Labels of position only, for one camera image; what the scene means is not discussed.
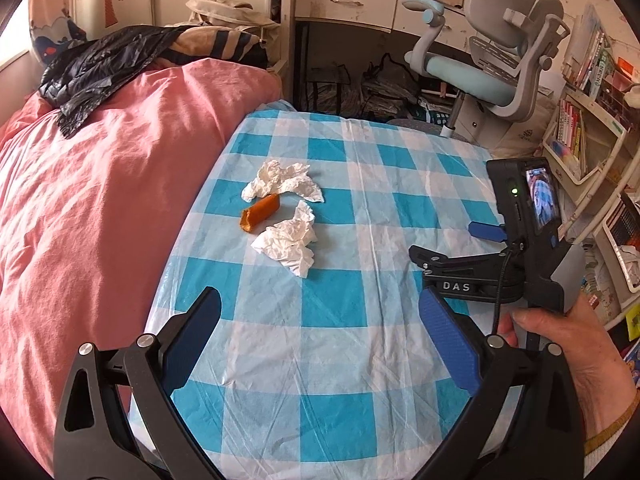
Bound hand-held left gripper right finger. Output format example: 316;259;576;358
419;290;586;480

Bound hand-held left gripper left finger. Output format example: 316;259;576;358
52;286;223;480

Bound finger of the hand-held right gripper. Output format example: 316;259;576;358
408;244;452;276
469;221;509;243

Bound orange wrapper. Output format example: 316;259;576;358
239;193;281;234

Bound large white tissue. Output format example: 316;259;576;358
241;158;325;205

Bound person's right forearm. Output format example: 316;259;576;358
582;392;640;480

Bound person's right hand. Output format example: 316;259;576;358
495;291;639;442

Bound blue checked plastic tablecloth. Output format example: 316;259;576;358
127;102;527;480

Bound white canvas bag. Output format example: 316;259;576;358
492;119;549;154

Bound row of upright books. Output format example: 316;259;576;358
556;99;587;162

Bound white bookshelf rack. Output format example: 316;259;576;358
541;4;640;322

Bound pink quilt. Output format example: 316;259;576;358
0;57;287;477

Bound black stool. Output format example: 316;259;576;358
304;66;352;114

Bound grey and blue office chair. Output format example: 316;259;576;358
402;0;571;141

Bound white desk with drawers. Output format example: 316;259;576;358
292;0;482;57

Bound black plastic bag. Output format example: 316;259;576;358
38;24;197;139

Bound striped pillow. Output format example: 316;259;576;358
167;27;269;69

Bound beige tote bag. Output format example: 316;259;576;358
185;0;281;29

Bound cartoon printed pillow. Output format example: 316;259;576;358
28;14;90;57

